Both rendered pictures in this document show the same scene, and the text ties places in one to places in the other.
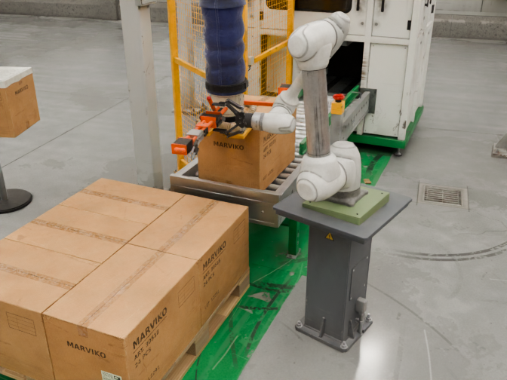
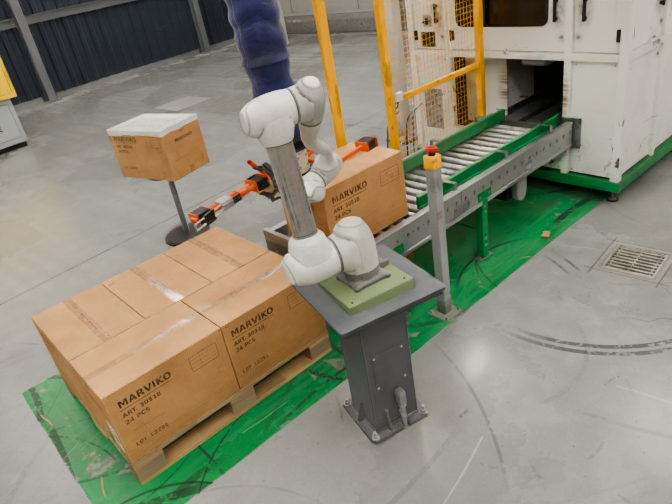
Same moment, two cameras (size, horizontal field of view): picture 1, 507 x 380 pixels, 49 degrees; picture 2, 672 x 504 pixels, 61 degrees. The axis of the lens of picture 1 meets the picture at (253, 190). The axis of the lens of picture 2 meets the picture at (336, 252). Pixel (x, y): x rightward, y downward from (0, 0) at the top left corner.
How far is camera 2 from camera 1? 1.49 m
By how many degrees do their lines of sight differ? 27
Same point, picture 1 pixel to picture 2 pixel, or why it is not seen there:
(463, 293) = (565, 399)
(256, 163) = (326, 225)
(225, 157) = not seen: hidden behind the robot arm
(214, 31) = (255, 90)
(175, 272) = (191, 338)
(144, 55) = not seen: hidden behind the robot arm
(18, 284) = (75, 330)
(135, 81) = not seen: hidden behind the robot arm
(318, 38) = (261, 113)
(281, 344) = (319, 420)
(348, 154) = (346, 235)
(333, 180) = (315, 265)
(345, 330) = (379, 420)
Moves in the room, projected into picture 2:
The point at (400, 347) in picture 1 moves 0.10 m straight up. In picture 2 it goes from (439, 452) to (437, 437)
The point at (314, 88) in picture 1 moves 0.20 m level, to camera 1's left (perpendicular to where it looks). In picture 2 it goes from (276, 166) to (231, 166)
